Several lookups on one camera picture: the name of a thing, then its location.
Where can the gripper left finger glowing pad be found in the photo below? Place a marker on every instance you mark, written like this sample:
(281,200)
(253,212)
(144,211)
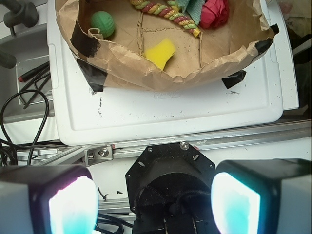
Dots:
(60,199)

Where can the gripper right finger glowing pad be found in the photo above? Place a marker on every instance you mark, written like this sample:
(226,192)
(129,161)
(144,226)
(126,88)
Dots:
(272,196)

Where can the blue-green knitted cloth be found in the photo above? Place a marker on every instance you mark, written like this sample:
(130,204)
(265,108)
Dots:
(193,8)

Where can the red crumpled cloth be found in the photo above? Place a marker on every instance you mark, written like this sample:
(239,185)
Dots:
(214,13)

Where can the white plastic bin lid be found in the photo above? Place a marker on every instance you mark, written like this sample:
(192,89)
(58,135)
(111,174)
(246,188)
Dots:
(86,117)

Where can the brown paper lined box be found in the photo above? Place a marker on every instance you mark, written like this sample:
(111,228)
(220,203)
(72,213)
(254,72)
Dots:
(152,45)

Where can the yellow sponge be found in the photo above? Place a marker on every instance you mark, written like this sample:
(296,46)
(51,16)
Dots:
(160,53)

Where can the green rubber ball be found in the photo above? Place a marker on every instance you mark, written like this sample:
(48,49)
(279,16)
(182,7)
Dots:
(104,22)

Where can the metal corner bracket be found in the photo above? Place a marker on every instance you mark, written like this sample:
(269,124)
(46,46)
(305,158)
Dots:
(95,154)

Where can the aluminium frame rail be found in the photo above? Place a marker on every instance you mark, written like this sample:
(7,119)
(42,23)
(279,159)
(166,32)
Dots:
(236,137)

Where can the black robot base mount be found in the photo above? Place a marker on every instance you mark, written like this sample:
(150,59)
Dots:
(169,191)

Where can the grey clamp handle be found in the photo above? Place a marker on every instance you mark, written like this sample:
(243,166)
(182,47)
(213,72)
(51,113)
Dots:
(20,12)

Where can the multicolour twisted rope toy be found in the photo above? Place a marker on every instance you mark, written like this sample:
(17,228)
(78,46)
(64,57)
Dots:
(170,12)

